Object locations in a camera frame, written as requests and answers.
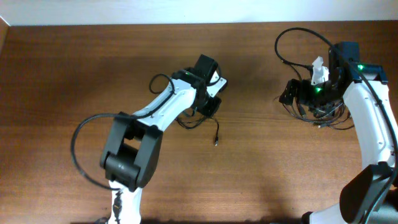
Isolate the black cable bundle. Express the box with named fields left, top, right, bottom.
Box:
left=175, top=108, right=220, bottom=147

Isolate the black thick USB cable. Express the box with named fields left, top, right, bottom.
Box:
left=273, top=96, right=346, bottom=125

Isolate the black thin USB cable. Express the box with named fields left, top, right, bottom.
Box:
left=317, top=105, right=355, bottom=131

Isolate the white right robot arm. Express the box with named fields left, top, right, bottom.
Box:
left=279, top=57, right=397, bottom=223

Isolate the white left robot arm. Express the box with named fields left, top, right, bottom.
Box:
left=99, top=70, right=228, bottom=223

